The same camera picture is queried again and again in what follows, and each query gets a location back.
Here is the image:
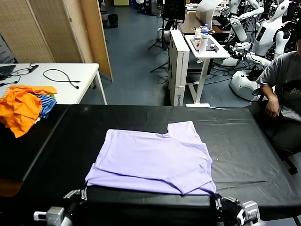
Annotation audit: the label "brown desk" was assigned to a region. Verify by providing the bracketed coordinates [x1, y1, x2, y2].
[177, 13, 232, 35]

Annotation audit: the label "dark laptop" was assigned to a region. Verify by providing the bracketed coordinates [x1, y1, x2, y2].
[0, 65, 17, 81]

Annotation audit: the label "white bottle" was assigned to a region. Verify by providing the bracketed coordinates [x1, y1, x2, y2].
[199, 32, 210, 55]

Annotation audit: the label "black side table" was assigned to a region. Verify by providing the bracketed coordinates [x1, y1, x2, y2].
[0, 105, 69, 182]

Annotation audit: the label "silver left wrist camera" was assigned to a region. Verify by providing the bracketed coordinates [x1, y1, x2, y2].
[33, 206, 65, 222]

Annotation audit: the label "orange garment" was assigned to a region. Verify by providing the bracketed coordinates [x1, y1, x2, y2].
[0, 84, 58, 138]

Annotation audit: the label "white round device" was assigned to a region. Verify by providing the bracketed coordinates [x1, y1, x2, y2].
[157, 27, 172, 41]

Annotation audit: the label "lavender t-shirt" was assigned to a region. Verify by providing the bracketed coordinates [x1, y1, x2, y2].
[85, 120, 218, 196]

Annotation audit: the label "black monitor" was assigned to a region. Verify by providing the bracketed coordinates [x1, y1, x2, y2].
[162, 0, 187, 24]

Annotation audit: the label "blue striped garment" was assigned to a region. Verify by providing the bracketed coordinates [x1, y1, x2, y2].
[37, 94, 58, 120]

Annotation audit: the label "white table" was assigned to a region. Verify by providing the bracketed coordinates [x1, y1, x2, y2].
[0, 63, 108, 105]

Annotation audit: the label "black tripod stand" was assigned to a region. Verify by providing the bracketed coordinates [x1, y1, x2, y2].
[147, 18, 170, 51]

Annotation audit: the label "person forearm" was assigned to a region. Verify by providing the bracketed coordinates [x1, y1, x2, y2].
[259, 83, 279, 101]

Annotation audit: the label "grey stacked boxes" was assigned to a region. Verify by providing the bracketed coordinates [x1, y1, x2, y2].
[0, 32, 17, 64]

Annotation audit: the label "white humanoid robot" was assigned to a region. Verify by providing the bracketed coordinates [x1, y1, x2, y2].
[244, 0, 293, 69]
[226, 0, 265, 43]

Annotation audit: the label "wooden folding screen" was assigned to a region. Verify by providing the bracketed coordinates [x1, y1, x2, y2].
[0, 0, 114, 83]

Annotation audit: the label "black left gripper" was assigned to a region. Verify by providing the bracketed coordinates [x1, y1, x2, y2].
[63, 186, 88, 218]

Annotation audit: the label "person hand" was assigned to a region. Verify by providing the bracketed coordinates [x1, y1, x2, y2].
[265, 96, 281, 117]

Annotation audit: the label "seated person grey shirt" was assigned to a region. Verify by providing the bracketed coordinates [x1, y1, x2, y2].
[244, 25, 301, 159]

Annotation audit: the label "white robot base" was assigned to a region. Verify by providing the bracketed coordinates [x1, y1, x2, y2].
[229, 70, 262, 102]

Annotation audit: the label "black table cover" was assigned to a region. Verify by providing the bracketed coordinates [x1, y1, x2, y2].
[22, 104, 301, 226]

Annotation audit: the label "black trash bin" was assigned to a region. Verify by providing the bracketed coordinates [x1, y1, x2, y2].
[108, 14, 119, 29]

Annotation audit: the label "white rolling cart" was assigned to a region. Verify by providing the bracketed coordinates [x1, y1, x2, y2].
[184, 34, 232, 108]

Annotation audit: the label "white curved shell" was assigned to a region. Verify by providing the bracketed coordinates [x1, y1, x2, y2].
[196, 0, 223, 25]

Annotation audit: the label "black looped cable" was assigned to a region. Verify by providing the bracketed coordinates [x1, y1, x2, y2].
[43, 68, 81, 90]

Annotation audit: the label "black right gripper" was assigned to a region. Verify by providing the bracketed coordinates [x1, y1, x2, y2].
[213, 193, 243, 223]

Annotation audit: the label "tall white cardboard box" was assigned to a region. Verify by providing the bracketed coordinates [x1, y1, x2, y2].
[167, 29, 190, 107]

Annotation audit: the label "black power adapter with cable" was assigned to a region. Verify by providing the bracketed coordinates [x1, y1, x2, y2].
[10, 63, 40, 76]

